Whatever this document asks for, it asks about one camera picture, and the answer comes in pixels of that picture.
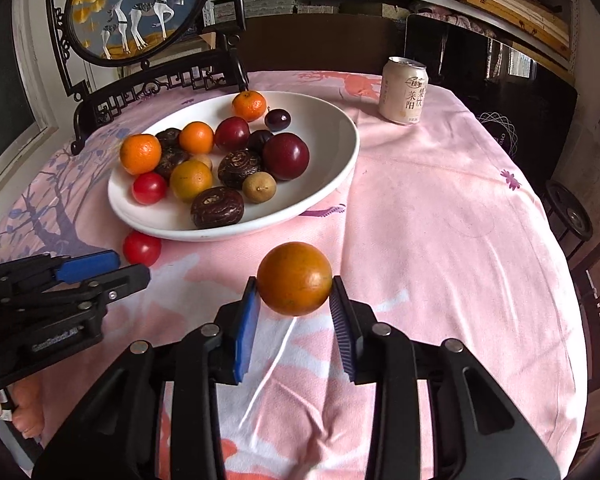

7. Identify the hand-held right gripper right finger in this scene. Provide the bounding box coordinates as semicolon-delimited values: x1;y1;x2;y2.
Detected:
329;276;561;480

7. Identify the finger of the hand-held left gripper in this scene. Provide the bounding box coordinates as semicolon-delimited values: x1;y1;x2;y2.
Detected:
40;263;152;312
0;250;121;302

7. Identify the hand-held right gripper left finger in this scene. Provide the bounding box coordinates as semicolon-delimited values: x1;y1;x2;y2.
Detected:
32;276;259;480

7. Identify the red cherry tomato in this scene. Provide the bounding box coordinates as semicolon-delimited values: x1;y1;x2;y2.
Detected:
132;172;169;206
123;231;162;266

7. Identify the large orange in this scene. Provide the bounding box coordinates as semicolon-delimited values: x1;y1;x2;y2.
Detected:
256;242;334;317

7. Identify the yellow orange citrus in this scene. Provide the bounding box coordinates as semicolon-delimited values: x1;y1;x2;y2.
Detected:
169;160;214;203

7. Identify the mandarin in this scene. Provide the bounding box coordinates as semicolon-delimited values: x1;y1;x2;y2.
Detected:
119;134;162;176
232;90;268;122
179;121;215;156

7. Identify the large dark water chestnut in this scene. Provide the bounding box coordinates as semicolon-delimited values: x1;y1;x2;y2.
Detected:
217;150;262;190

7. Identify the white oval plate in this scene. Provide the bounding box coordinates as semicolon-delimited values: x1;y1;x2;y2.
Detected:
107;91;361;242

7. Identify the large red plum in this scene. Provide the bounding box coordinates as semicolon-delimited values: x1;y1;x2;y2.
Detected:
262;132;311;181

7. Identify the dark purple plum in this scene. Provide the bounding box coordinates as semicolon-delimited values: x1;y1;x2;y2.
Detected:
247;130;275;153

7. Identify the person's left hand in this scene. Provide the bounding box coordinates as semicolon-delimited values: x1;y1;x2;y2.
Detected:
0;375;46;439

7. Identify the pink printed tablecloth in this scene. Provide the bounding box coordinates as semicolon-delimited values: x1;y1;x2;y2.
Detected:
0;70;588;480

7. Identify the white framed window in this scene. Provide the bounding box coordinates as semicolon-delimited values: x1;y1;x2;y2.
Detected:
0;0;56;176

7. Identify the small dark plum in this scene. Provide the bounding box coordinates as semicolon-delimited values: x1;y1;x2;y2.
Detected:
265;108;292;132

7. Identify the beige drink can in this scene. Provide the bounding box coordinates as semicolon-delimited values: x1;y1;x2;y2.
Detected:
378;56;429;126

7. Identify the black round disc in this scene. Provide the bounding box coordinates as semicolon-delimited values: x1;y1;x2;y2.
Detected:
545;180;593;241

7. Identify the deer picture carved black screen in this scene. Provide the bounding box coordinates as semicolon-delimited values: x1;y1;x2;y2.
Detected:
45;0;251;156

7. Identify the glossy black cabinet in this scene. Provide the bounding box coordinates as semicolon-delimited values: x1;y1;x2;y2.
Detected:
405;14;578;171

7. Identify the stack of wooden planks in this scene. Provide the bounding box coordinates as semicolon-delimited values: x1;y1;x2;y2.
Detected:
455;0;576;66

